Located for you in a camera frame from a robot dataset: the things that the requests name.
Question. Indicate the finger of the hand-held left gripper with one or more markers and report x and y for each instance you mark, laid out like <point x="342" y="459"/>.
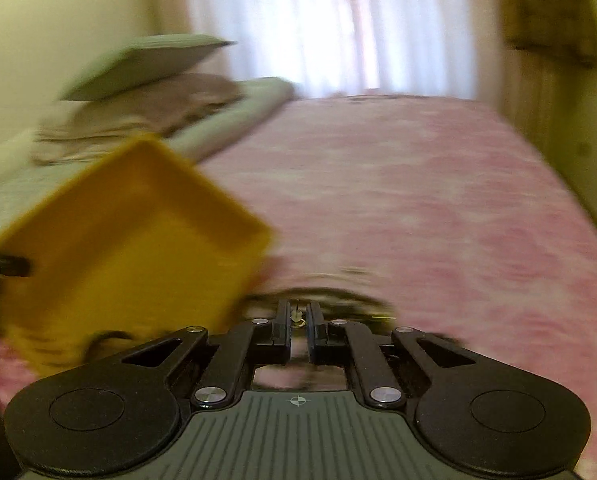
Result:
<point x="6" y="266"/>

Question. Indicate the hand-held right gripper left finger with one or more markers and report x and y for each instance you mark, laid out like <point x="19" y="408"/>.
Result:
<point x="284" y="327"/>

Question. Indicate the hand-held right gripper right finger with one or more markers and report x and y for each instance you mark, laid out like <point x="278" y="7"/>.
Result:
<point x="314" y="330"/>

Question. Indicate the yellow plastic box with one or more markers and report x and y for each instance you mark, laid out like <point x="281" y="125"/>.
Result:
<point x="128" y="250"/>

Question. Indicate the pink floral blanket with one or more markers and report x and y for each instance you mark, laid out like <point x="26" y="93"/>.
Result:
<point x="403" y="200"/>

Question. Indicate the light green striped quilt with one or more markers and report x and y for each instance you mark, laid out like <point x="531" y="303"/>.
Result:
<point x="228" y="120"/>

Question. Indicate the green pillow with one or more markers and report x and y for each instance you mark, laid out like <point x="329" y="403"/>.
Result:
<point x="143" y="65"/>

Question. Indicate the white sheer curtain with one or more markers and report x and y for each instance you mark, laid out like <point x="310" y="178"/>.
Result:
<point x="338" y="25"/>

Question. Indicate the beige striped curtain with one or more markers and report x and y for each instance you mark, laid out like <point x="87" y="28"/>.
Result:
<point x="525" y="85"/>

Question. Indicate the olive jacket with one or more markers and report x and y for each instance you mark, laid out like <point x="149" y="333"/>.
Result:
<point x="548" y="5"/>

